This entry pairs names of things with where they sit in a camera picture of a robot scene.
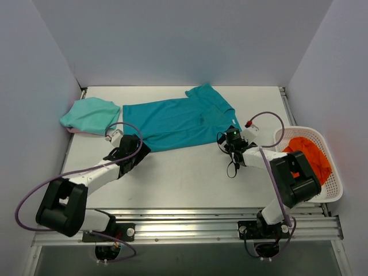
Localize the teal t-shirt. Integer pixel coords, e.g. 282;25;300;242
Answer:
122;83;241;152

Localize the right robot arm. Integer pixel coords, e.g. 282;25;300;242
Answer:
216;125;321;239

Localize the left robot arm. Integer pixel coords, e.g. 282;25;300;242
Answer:
36;135;151;241

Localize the mint green folded t-shirt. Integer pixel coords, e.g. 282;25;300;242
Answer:
59;97;121;136

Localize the pink folded t-shirt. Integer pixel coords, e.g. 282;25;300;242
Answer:
66;128;93;135

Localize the orange t-shirt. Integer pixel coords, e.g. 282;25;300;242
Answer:
283;137;332;186

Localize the white perforated plastic basket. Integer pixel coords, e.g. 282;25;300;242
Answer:
274;126;343;203

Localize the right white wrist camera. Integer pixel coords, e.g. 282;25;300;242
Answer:
240;121;259;144

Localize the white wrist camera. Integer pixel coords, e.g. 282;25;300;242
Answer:
105;129;124;147
240;121;259;144

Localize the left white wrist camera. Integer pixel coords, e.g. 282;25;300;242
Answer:
105;129;124;147

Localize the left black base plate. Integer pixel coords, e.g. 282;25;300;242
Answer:
82;223;136;243

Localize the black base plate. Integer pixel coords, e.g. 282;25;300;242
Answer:
82;223;136;243
237;220;290;240

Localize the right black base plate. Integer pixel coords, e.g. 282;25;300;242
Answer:
237;220;290;240

